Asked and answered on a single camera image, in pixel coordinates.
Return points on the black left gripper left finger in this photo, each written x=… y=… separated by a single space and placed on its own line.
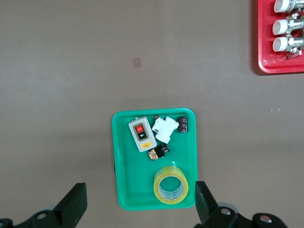
x=69 y=209

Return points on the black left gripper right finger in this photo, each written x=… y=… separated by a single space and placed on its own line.
x=206 y=209

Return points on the yellowish clear packing tape roll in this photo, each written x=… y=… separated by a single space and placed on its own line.
x=166 y=172

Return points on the green plastic tray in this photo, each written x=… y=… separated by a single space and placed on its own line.
x=133 y=180

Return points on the small clear tape strip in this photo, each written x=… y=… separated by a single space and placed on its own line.
x=275 y=110

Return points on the brownish square tape patch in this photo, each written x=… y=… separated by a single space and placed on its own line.
x=136 y=62

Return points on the red tray holding valves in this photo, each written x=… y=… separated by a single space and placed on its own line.
x=266 y=47

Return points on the small black orange component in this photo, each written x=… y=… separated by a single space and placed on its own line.
x=159 y=152

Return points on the white circuit breaker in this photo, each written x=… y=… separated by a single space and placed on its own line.
x=165 y=129

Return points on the metal valve with white ends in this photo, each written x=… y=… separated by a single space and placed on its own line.
x=281 y=44
x=281 y=26
x=281 y=6

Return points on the grey on-off switch box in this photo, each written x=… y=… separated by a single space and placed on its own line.
x=142 y=136

